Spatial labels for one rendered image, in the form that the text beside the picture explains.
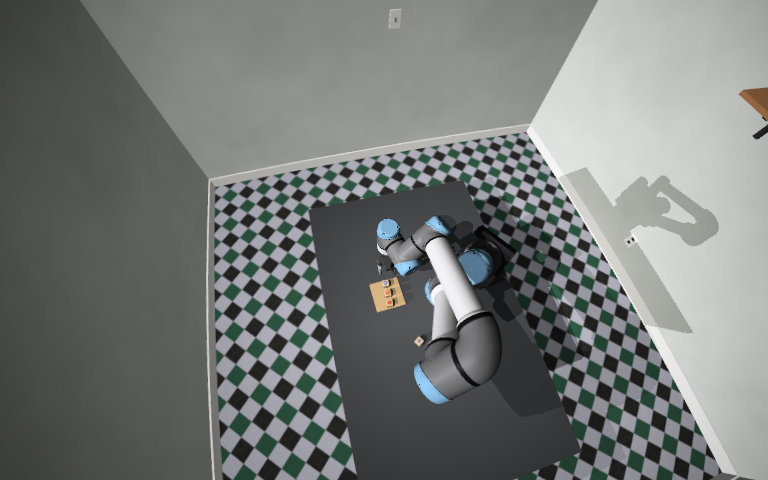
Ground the tan flat mat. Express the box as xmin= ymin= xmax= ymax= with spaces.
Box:
xmin=369 ymin=277 xmax=406 ymax=312

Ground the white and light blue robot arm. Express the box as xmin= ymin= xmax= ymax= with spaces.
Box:
xmin=377 ymin=215 xmax=502 ymax=404

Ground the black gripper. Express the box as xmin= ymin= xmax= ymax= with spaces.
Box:
xmin=377 ymin=243 xmax=396 ymax=275

